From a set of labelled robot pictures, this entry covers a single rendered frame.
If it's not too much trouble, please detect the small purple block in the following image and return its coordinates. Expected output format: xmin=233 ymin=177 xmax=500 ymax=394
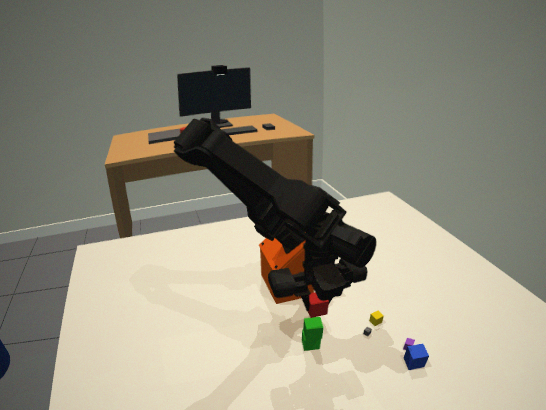
xmin=403 ymin=338 xmax=415 ymax=350

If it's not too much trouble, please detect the green block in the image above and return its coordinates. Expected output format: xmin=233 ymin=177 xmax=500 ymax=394
xmin=302 ymin=329 xmax=321 ymax=351
xmin=303 ymin=317 xmax=323 ymax=341

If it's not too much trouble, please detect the blue block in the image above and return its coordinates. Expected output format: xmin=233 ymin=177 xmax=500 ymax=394
xmin=404 ymin=344 xmax=429 ymax=370

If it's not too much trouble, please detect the yellow block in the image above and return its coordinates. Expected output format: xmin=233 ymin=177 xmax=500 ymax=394
xmin=369 ymin=310 xmax=384 ymax=326

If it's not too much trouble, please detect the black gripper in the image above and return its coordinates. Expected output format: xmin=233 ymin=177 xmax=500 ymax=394
xmin=268 ymin=243 xmax=368 ymax=311

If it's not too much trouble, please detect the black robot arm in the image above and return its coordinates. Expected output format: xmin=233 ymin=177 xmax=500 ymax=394
xmin=173 ymin=118 xmax=377 ymax=301

